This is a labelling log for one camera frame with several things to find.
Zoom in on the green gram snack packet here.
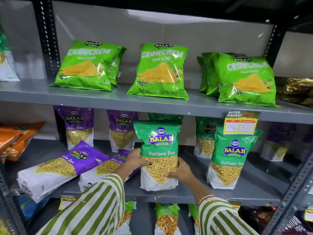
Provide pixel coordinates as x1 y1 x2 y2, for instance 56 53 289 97
188 204 200 235
113 201 136 235
154 203 182 235

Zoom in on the yellow green price tag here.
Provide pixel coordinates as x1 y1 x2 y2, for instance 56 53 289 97
224 110 261 135

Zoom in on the person's right hand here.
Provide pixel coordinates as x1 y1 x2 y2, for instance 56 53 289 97
164 157 196 188

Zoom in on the green sev snack packet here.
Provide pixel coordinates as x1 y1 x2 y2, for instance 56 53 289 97
206 127 265 190
194 116 224 159
148 113 184 122
133 119 183 192

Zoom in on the blue snack packet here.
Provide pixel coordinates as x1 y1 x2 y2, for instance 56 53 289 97
18 194 50 222

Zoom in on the orange snack packet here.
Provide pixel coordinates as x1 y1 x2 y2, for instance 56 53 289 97
0 127 24 164
0 121 46 162

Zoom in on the purple sev snack packet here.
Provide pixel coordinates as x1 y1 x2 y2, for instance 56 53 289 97
53 106 95 151
78 149 141 193
107 110 140 153
17 141 110 204
260 122 297 162

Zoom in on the dark purple snack packet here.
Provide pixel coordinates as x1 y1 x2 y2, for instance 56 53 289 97
281 212 313 235

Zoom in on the person's right forearm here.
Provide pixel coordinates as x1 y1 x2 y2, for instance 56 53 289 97
188 181 260 235

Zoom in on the dark red snack packet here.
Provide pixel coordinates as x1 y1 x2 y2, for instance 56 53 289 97
238 205 277 233

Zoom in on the row of light green chips packets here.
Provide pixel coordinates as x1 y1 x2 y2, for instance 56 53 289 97
50 40 281 108

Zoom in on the gold foil snack packet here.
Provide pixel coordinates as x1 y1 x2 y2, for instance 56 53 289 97
275 76 313 108

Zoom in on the person's left forearm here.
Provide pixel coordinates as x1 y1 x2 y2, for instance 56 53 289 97
36 166 128 235

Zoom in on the green white snack packet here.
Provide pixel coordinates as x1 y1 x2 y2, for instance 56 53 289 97
0 21 20 82

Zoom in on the person's left hand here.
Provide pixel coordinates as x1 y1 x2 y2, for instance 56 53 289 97
114 148 153 181

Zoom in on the thin wrist bangle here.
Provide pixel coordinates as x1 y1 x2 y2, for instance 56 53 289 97
198 194 217 206

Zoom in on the grey metal shelf rack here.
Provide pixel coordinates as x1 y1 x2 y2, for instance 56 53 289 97
0 0 313 235

